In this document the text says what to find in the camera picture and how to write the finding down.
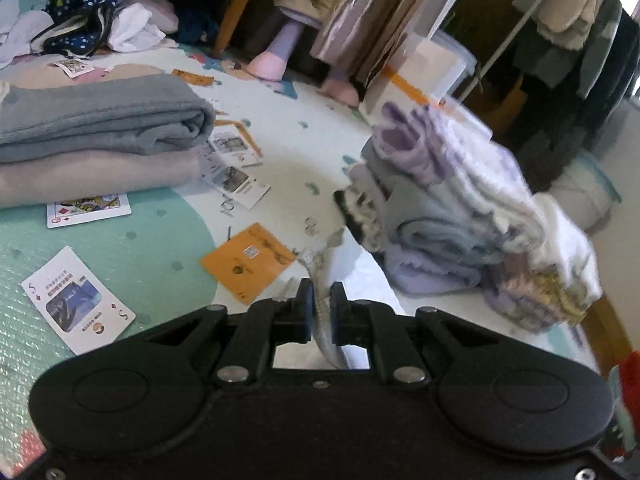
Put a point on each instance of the brown striped hanging cloth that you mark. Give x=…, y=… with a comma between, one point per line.
x=380, y=15

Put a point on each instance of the pile of pastel socks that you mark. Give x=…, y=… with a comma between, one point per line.
x=450, y=170

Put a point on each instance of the printed play mat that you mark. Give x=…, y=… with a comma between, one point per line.
x=150, y=240

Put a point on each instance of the dark hanging clothes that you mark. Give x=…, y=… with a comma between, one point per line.
x=610, y=75

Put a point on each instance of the grey folded garment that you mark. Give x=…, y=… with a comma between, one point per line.
x=430, y=225

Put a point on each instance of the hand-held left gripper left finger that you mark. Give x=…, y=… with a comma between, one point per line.
x=306, y=310

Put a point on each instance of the scattered playing cards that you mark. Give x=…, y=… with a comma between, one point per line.
x=75, y=300

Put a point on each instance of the white plastic bucket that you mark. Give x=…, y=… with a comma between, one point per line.
x=585, y=190

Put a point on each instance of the purple patterned folded garment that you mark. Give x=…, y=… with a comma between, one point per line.
x=520, y=307

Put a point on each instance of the beige folded sweater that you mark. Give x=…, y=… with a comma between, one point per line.
x=90, y=180

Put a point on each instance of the navy polka dot cloth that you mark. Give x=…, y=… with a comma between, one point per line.
x=82, y=10

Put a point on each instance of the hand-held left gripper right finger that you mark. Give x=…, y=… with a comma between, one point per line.
x=338, y=312

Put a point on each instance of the grey folded sweater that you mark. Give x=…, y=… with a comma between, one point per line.
x=100, y=115

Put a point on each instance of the white crumpled cloth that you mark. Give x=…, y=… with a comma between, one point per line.
x=135, y=27

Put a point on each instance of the yellow folded garment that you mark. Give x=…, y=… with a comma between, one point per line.
x=555, y=297

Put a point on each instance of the dark blue cloth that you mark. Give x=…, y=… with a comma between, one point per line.
x=197, y=27

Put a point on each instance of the pale pink cloth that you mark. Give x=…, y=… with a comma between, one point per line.
x=155, y=7

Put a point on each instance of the beige hanging garment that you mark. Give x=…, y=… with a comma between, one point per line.
x=565, y=12

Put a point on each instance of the wooden chair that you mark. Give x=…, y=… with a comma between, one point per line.
x=235, y=15

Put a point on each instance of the orange paper card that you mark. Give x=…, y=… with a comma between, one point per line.
x=192, y=78
x=247, y=262

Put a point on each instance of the white and orange plastic box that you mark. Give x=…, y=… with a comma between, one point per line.
x=425, y=70

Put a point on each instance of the red folded cloth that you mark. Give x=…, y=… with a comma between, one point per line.
x=627, y=400

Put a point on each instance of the small white garment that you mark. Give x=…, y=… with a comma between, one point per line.
x=25, y=40

